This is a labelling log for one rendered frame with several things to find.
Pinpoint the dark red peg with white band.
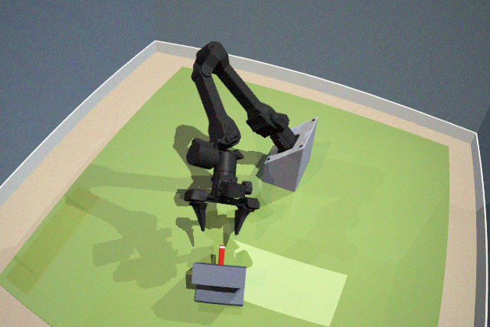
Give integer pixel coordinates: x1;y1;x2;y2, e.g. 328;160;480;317
218;245;225;265

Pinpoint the grey square panel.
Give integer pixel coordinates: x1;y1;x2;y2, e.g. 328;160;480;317
191;262;247;306

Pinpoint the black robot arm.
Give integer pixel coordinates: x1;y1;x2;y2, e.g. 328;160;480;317
187;41;300;199

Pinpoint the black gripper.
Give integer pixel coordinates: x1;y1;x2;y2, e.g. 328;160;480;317
184;171;260;235

